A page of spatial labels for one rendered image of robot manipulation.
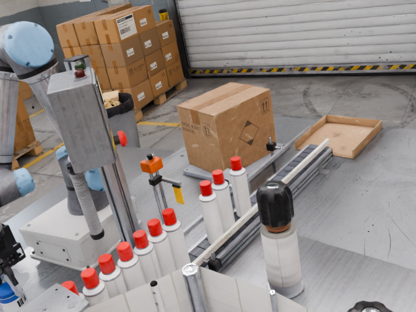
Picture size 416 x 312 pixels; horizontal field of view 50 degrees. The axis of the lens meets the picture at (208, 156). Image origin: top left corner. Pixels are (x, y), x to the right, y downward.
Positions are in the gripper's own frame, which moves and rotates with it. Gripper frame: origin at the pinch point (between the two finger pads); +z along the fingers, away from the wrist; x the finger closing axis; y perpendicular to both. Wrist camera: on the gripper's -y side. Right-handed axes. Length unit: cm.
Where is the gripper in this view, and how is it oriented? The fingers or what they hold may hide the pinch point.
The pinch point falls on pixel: (9, 293)
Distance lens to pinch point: 147.6
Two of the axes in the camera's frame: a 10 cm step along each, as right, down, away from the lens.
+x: -8.6, -0.7, 5.0
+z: 1.8, 8.8, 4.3
